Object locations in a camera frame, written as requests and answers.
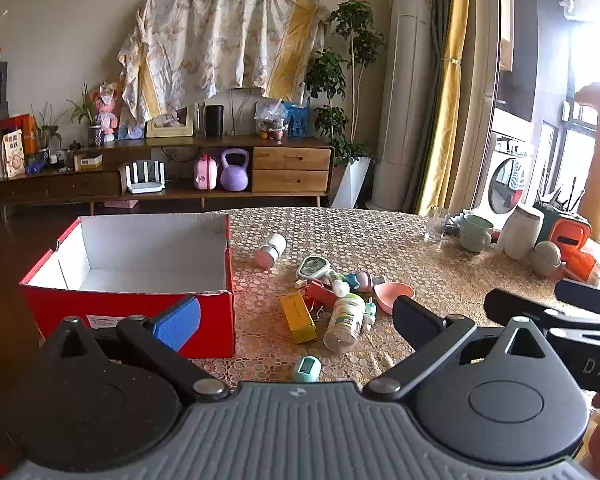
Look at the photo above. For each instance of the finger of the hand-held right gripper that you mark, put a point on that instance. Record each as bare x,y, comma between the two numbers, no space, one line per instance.
515,302
585,292

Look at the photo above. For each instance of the wooden media cabinet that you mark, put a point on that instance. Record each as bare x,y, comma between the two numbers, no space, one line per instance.
180,142

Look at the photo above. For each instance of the yellow white small carton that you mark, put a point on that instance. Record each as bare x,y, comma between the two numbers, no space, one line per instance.
89,161

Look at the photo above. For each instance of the white washing machine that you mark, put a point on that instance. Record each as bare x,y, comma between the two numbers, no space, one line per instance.
505,180

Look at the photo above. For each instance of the white router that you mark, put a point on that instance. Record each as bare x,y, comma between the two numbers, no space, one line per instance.
145,182

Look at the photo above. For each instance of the small white dropper bottle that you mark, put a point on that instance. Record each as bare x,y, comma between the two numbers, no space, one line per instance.
370,312

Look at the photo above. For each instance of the red cardboard box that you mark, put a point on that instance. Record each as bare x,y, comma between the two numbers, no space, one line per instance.
130,255

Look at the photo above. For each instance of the thin leafy plant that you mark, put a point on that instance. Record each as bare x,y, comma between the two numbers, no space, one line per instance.
50,132

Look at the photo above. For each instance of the yellow curtain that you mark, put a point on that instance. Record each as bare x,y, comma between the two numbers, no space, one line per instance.
447,85

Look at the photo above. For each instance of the red horse toy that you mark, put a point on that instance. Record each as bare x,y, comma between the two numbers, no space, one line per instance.
321,291

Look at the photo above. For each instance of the white green meter device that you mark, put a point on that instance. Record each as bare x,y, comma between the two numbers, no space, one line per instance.
312,267

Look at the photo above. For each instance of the white bottle green label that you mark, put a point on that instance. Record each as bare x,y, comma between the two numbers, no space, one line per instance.
345,322

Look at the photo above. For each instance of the pale green mug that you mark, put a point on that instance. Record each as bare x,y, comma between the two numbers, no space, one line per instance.
475,232

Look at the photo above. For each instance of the grey round container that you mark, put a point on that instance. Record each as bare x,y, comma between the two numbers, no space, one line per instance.
545,258

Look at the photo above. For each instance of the pink toy suitcase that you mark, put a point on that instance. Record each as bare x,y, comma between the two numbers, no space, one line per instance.
206,174

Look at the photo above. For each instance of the clear plastic bag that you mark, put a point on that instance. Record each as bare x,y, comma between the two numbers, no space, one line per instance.
270,120

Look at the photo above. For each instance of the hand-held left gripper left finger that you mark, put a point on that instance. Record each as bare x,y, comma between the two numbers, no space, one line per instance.
177,322

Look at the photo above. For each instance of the printed snack bag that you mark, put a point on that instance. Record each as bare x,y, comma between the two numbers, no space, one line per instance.
14,155

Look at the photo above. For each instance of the floral yellow sheet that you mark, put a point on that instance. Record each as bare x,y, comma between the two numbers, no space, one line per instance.
205,35

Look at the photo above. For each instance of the covered standing air conditioner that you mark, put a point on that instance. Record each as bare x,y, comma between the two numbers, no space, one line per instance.
405,85

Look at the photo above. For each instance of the yellow small box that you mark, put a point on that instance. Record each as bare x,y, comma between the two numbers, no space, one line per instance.
297,317

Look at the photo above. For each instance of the wooden drawer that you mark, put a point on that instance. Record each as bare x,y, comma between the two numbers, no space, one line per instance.
290,181
290,158

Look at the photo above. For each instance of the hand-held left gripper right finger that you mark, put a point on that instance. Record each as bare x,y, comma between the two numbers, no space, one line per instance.
415,322

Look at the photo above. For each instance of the black speaker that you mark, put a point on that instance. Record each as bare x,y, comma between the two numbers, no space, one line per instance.
214,121

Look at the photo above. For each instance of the green indoor tree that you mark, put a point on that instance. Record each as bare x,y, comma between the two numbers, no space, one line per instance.
352,25

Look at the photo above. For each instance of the white round jar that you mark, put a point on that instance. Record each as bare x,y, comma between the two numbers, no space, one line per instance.
269,251

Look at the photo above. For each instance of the blue small toy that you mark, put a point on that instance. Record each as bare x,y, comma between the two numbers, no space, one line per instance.
35,166

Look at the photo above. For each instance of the clear drinking glass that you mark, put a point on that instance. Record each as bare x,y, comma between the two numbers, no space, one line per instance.
436,225

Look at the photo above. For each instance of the small plant in vase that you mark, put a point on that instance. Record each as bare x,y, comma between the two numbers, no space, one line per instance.
94,135

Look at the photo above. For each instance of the purple kettlebell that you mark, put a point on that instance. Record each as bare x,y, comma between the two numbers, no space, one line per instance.
235,176

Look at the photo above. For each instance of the pink doll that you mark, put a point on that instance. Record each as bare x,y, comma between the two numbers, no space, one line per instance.
106,110

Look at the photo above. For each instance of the photo frame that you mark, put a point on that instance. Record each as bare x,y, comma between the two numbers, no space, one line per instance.
167,127

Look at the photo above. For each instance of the orange plastic item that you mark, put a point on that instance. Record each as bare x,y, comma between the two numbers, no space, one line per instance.
582,265

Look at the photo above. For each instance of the pink flat box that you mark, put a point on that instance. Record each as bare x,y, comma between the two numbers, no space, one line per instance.
121,204

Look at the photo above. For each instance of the blue bag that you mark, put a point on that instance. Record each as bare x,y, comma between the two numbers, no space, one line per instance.
297,120

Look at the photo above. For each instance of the orange box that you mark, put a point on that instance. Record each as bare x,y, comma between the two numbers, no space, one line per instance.
22,130

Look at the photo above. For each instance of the pink blue small bottle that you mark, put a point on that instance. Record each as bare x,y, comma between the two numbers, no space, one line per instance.
361,281

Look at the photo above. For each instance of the green orange utensil holder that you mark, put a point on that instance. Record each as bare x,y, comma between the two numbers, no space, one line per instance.
562,230

